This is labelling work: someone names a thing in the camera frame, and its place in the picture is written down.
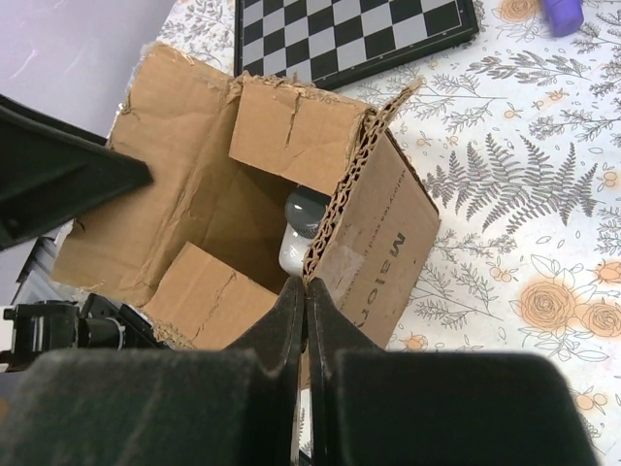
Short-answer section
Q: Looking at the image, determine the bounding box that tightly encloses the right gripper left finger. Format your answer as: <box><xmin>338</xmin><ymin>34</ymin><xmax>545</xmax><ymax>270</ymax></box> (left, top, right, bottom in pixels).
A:
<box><xmin>1</xmin><ymin>278</ymin><xmax>305</xmax><ymax>465</ymax></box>

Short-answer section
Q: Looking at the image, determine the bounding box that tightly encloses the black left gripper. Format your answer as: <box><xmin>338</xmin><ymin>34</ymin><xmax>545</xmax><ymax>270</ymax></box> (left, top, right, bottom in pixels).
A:
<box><xmin>1</xmin><ymin>96</ymin><xmax>167</xmax><ymax>370</ymax></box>

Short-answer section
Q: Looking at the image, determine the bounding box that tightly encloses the white bottle grey cap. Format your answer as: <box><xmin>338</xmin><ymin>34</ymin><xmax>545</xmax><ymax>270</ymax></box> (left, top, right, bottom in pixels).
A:
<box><xmin>278</xmin><ymin>185</ymin><xmax>330</xmax><ymax>277</ymax></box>

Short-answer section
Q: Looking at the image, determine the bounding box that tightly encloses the brown taped cardboard box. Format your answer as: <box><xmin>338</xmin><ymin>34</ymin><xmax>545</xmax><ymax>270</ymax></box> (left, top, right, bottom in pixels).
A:
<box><xmin>52</xmin><ymin>43</ymin><xmax>441</xmax><ymax>350</ymax></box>

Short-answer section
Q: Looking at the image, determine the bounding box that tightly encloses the black white checkerboard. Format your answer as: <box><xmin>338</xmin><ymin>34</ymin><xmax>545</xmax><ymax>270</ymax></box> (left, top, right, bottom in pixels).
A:
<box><xmin>234</xmin><ymin>0</ymin><xmax>479</xmax><ymax>89</ymax></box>

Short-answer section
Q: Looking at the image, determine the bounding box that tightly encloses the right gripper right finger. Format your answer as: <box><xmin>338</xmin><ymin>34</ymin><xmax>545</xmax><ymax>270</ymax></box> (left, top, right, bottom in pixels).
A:
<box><xmin>307</xmin><ymin>280</ymin><xmax>597</xmax><ymax>465</ymax></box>

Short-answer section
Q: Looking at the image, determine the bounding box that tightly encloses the purple cylindrical handle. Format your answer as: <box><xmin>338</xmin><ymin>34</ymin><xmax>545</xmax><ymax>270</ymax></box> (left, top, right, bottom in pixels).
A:
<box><xmin>540</xmin><ymin>0</ymin><xmax>584</xmax><ymax>37</ymax></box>

